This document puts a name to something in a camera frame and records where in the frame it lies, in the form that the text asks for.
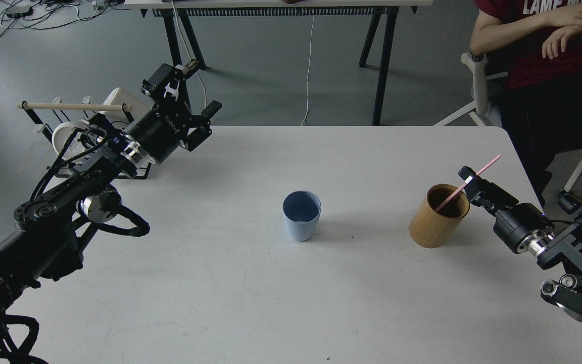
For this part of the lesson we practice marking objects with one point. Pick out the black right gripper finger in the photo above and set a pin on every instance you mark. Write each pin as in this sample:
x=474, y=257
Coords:
x=493, y=198
x=479, y=192

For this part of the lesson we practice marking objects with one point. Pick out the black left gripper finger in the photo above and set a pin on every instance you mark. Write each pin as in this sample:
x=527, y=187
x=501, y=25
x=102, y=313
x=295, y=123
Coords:
x=167, y=89
x=195, y=129

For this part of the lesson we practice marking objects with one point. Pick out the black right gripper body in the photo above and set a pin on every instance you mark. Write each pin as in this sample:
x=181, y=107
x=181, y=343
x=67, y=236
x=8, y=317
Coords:
x=523, y=228

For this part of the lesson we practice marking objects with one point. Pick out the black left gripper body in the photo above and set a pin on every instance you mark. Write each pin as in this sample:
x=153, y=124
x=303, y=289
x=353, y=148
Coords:
x=159, y=133

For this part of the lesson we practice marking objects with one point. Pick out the pink chopstick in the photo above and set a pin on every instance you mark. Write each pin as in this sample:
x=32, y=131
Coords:
x=452, y=194

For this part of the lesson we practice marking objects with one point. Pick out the light blue plastic cup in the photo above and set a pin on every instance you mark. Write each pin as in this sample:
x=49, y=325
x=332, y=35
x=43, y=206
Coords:
x=301, y=212

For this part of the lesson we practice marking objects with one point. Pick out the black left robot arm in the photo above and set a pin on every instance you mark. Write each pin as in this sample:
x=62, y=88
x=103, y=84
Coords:
x=76, y=198

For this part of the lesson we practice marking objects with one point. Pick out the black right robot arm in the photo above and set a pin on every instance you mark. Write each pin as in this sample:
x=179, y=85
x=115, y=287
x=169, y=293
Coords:
x=565, y=249

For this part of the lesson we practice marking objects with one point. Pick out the bamboo wooden cup holder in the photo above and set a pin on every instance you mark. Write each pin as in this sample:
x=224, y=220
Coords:
x=430, y=226

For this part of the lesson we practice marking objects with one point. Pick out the person's hand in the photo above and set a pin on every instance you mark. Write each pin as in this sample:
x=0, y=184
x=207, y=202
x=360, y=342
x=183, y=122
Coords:
x=557, y=42

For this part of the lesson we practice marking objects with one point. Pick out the person's other hand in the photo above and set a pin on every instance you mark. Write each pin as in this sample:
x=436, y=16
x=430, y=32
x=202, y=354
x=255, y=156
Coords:
x=567, y=16

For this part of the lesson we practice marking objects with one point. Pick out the white background table black legs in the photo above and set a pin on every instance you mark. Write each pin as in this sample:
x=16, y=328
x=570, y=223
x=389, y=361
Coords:
x=268, y=30

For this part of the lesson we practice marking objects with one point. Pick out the person in red shirt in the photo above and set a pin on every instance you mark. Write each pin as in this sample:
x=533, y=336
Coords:
x=542, y=99

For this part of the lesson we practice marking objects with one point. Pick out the black wire dish rack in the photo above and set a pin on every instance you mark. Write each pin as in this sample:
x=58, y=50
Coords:
x=41, y=127

